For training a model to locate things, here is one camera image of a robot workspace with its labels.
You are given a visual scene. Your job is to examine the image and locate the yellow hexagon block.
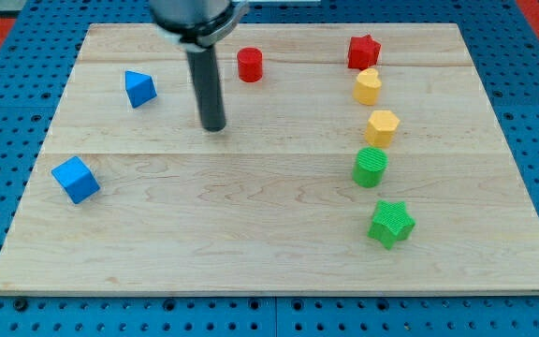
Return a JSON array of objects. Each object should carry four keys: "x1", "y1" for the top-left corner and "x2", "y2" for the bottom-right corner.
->
[{"x1": 364, "y1": 110, "x2": 400, "y2": 148}]

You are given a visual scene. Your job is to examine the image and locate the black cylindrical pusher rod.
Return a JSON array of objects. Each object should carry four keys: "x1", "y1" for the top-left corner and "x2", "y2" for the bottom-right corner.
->
[{"x1": 186, "y1": 46, "x2": 226, "y2": 132}]

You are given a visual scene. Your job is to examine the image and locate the green star block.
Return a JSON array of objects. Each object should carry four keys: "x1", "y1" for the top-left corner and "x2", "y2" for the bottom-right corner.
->
[{"x1": 367, "y1": 200, "x2": 415, "y2": 250}]

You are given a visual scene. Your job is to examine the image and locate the yellow heart block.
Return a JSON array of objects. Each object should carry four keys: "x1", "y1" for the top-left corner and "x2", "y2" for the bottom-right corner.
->
[{"x1": 353, "y1": 68, "x2": 382, "y2": 106}]

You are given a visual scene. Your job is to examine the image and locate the blue cube block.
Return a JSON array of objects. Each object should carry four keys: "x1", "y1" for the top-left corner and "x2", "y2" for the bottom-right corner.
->
[{"x1": 51, "y1": 156, "x2": 100, "y2": 204}]

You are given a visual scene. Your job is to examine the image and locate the green cylinder block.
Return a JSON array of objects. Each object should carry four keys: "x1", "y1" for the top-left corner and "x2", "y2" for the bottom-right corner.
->
[{"x1": 352, "y1": 147, "x2": 388, "y2": 188}]

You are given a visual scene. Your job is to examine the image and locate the red star block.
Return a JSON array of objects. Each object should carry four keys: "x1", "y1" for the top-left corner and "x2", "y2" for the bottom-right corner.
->
[{"x1": 347, "y1": 35, "x2": 382, "y2": 70}]

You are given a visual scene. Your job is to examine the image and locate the red cylinder block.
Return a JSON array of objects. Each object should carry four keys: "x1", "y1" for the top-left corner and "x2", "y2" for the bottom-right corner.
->
[{"x1": 237, "y1": 47, "x2": 263, "y2": 82}]

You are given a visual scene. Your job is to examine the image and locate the grey robot arm end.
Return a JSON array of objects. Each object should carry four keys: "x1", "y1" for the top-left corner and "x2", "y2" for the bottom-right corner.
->
[{"x1": 149, "y1": 0, "x2": 249, "y2": 52}]

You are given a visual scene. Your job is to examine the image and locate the blue triangular prism block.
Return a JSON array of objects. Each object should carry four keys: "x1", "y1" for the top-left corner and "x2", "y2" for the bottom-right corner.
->
[{"x1": 124, "y1": 70, "x2": 157, "y2": 109}]

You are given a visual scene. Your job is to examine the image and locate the light wooden board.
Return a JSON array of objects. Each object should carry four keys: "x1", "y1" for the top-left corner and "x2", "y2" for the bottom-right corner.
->
[{"x1": 0, "y1": 23, "x2": 539, "y2": 297}]

